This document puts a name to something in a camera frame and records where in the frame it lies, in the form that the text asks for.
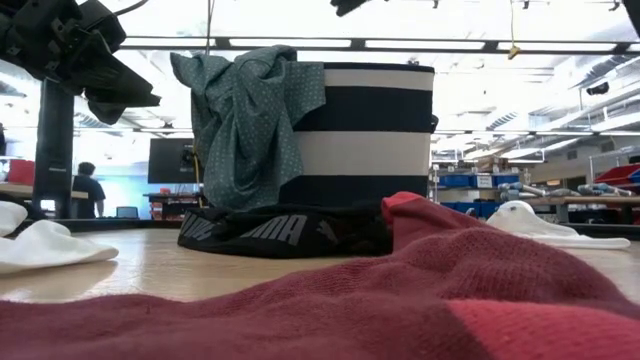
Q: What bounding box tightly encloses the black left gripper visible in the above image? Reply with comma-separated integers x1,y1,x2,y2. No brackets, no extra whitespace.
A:
0,0,162,126

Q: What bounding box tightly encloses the teal dotted shirt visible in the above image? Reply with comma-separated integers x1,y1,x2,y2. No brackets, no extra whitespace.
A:
169,44,327,211

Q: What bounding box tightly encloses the white sock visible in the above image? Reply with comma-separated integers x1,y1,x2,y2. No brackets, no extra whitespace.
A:
0,219,120,275
0,200,29,237
485,200,632,251

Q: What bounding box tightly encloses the black Puma underwear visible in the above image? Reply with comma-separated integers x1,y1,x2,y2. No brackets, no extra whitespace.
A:
177,202,394,260

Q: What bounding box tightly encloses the black monitor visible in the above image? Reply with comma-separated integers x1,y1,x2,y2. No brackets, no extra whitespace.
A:
147,138,197,184

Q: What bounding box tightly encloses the person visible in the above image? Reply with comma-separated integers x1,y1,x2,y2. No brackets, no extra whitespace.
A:
72,161,107,219

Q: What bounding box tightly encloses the navy white striped fabric basket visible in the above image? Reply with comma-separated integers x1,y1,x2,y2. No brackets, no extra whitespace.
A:
277,62,439,209

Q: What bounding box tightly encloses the red storage bin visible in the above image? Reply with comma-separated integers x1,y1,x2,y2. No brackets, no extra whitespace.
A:
7,158,36,186

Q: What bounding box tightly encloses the wooden side table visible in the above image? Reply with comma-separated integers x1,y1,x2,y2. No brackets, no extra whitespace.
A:
0,182,89,201

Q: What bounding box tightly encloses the blue storage bins row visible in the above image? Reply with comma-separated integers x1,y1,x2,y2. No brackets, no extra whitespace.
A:
439,173,521,189

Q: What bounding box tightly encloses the wooden workbench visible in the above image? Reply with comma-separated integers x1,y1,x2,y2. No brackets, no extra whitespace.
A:
524,195,640,224

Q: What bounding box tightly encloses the red slanted bin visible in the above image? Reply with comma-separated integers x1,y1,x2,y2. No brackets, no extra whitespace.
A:
594,163,640,186

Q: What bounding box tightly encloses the black frame post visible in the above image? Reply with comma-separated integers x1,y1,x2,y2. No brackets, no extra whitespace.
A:
32,78,75,220

